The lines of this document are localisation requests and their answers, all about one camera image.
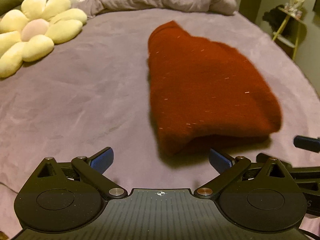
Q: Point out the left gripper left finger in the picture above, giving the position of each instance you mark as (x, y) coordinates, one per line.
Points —
(102, 160)

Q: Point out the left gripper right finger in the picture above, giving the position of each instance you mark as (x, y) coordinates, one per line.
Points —
(220, 161)

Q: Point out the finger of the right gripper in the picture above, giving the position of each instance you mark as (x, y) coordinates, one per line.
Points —
(307, 143)

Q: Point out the red knitted sweater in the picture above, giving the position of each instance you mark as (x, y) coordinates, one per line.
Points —
(206, 94)

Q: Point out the purple bed blanket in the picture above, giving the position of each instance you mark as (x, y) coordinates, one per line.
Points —
(93, 92)

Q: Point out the yellow side table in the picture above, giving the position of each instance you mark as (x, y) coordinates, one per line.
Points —
(290, 42)

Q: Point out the black cloth on table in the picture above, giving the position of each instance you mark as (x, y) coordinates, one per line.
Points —
(275, 18)

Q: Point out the cream flower plush pillow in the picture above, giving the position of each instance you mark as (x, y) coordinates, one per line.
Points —
(30, 33)

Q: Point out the white paper bouquet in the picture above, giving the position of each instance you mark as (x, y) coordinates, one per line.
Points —
(294, 8)

